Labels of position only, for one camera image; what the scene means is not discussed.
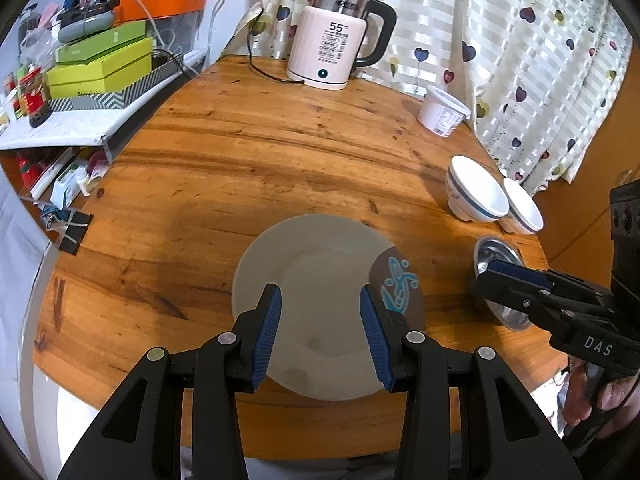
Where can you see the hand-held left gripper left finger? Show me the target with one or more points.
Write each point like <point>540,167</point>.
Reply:
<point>267,330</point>

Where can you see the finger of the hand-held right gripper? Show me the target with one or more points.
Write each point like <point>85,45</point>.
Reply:
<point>510,295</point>
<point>520,275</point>

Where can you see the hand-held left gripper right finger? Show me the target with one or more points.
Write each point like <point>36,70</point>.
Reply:
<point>375,335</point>

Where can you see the stainless steel bowl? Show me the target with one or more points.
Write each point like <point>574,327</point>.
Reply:
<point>492,250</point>

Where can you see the small white blue-striped bowl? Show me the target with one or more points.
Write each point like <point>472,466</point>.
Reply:
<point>525,207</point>

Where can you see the beige plate with blue pattern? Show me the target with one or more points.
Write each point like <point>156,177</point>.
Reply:
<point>325,280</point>

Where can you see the large white blue-striped bowl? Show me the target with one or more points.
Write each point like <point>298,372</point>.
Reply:
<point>480,192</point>

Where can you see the person's right hand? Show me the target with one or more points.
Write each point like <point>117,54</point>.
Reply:
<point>577,395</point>

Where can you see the brown wooden cabinet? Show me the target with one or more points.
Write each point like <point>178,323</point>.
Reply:
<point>575,210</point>

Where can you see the white plastic tub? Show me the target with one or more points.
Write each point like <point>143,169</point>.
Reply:
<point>442,115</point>

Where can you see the black binder clip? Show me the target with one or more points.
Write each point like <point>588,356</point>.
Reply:
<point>75,232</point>

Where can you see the heart print curtain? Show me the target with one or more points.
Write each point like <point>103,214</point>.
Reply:
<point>500,35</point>

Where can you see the black white patterned box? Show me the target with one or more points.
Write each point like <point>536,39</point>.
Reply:
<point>130,92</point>

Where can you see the white shelf board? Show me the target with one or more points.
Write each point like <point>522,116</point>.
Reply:
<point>60,127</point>

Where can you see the white electric kettle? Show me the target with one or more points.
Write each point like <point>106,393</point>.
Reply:
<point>325,45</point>

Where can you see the lime green flat box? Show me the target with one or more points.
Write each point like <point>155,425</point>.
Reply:
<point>100,72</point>

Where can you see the red decorated jar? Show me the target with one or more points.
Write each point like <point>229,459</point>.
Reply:
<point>32,95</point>

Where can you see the dark green flat box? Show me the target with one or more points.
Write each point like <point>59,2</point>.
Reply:
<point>100,40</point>

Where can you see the clear bin with orange lid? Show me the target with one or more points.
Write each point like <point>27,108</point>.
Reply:
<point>165,2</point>

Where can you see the grey case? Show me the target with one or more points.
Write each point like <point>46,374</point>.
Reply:
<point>82,27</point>

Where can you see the black power strip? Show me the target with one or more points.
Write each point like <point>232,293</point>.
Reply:
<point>90,9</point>

